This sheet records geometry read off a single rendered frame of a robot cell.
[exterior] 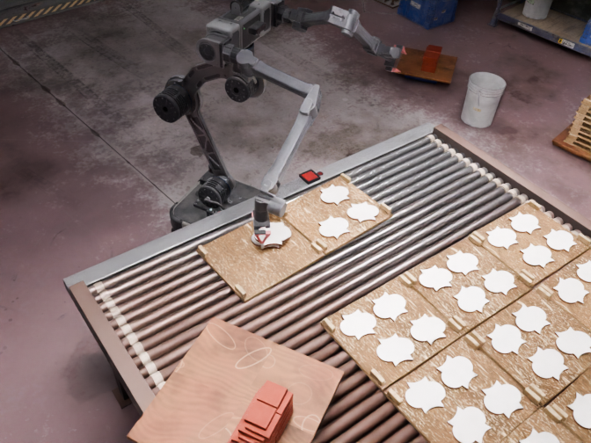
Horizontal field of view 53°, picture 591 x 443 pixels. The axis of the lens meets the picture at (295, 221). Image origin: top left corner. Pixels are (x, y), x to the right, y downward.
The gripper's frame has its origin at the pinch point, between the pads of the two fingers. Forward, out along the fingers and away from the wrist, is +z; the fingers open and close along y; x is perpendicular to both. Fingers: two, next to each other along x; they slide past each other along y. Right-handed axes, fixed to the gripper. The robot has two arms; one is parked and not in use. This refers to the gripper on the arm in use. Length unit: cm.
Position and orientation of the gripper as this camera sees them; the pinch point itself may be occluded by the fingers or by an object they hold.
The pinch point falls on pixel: (260, 234)
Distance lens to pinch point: 249.5
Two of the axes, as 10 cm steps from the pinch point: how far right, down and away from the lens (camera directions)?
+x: -9.9, 0.5, -1.4
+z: -0.5, 7.5, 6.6
